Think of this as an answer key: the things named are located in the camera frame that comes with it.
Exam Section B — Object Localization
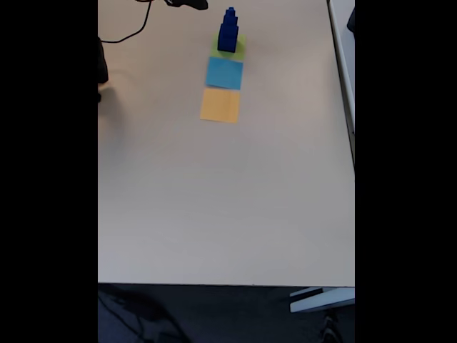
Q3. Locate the large blue cube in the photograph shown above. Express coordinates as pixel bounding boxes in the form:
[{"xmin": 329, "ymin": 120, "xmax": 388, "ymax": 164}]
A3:
[{"xmin": 217, "ymin": 28, "xmax": 240, "ymax": 54}]

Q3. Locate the green paper square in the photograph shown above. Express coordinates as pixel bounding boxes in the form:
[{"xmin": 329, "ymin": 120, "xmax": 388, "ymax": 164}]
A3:
[{"xmin": 210, "ymin": 31, "xmax": 247, "ymax": 60}]

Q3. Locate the light blue paper square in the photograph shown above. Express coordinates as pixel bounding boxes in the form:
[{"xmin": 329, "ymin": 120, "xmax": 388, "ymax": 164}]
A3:
[{"xmin": 205, "ymin": 56, "xmax": 245, "ymax": 90}]

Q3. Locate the orange paper square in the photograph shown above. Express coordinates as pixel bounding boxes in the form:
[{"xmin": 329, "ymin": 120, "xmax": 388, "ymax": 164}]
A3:
[{"xmin": 199, "ymin": 88, "xmax": 241, "ymax": 125}]

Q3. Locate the white adjacent table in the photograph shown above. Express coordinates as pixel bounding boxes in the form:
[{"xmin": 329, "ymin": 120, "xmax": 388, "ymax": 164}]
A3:
[{"xmin": 327, "ymin": 0, "xmax": 356, "ymax": 165}]

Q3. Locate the white table foot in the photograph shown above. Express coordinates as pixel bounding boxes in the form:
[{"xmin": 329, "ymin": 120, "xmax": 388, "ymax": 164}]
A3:
[{"xmin": 288, "ymin": 287, "xmax": 356, "ymax": 314}]

